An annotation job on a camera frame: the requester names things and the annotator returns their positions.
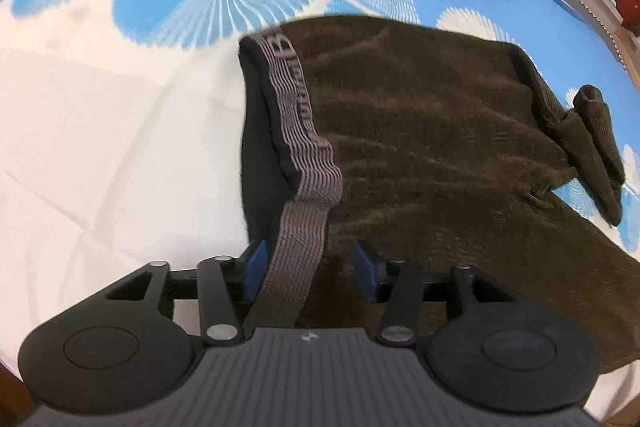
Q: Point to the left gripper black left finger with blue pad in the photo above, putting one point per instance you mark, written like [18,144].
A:
[136,340]

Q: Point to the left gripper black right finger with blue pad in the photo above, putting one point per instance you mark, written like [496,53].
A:
[487,344]

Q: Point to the dark brown corduroy pants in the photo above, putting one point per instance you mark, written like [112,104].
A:
[435,147]

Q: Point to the blue white patterned bed sheet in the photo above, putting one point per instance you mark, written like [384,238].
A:
[121,138]

